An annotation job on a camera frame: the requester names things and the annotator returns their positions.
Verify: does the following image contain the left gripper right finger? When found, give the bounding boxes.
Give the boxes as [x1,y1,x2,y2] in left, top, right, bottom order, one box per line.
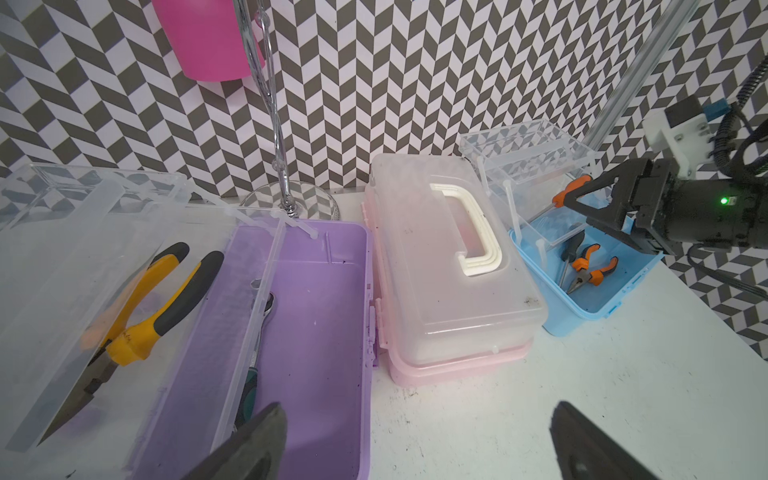
[550,401,658,480]

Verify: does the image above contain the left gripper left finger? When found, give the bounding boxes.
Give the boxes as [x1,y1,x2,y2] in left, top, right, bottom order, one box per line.
[183,402,287,480]

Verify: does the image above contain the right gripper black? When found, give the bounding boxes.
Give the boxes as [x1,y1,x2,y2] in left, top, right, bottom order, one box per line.
[564,159,767,255]

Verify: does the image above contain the blue toolbox clear lid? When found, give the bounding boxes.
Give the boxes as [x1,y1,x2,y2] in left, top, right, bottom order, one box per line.
[457,118,664,337]

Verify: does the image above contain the pink toolbox clear lid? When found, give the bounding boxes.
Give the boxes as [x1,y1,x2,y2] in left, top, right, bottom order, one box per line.
[363,154,548,388]

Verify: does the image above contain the orange black screwdriver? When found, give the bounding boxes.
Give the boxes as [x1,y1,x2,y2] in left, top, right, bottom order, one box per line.
[552,174,593,208]

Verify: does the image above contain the orange black pliers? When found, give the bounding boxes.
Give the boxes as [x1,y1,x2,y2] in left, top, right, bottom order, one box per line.
[567,243,619,295]

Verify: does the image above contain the wrench in purple toolbox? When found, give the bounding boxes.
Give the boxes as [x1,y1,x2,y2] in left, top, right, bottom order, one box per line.
[234,292,275,430]

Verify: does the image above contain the yellow black pliers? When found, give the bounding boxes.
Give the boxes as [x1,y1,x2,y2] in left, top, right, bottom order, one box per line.
[37,241,226,445]

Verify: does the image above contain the purple toolbox clear lid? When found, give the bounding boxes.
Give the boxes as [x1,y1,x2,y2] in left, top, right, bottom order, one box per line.
[0,161,379,480]

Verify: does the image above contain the pink cup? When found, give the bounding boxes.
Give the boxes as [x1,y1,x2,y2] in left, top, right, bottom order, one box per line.
[151,0,251,82]

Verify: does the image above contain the grey handled tool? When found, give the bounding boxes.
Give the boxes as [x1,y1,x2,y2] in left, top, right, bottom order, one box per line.
[558,230,585,288]

